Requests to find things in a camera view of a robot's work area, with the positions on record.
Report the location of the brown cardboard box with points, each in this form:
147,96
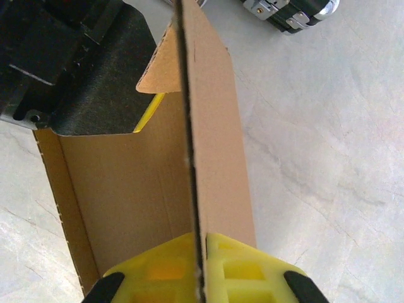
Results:
126,189

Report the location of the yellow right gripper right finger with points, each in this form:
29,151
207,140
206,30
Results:
246,274

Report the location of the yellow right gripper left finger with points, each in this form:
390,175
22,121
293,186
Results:
158,271

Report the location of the black briefcase with silver fittings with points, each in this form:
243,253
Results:
284,15

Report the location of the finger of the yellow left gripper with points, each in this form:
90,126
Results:
104,94

